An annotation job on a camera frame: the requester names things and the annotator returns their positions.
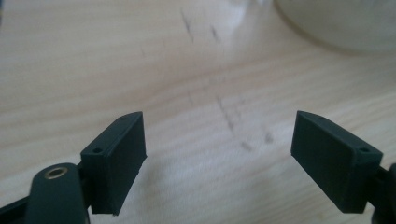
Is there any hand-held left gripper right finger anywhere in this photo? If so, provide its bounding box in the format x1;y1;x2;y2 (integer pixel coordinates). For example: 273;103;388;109
290;109;384;215

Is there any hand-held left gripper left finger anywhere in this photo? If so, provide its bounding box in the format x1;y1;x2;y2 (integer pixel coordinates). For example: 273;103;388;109
79;111;148;217

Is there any white round bowl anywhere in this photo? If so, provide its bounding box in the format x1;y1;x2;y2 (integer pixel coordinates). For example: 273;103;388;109
274;0;396;54

